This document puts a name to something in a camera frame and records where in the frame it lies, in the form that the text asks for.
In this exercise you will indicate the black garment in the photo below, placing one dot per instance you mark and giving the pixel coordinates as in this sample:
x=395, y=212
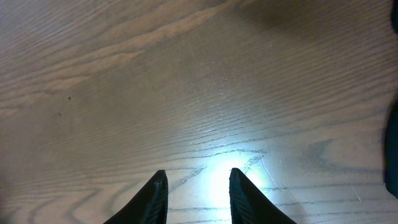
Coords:
x=390, y=150

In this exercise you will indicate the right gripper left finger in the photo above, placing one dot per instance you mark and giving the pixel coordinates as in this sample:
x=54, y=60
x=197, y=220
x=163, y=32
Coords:
x=148, y=206

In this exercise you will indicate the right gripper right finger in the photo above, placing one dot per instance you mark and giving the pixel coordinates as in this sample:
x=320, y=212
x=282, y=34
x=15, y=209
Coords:
x=249, y=205

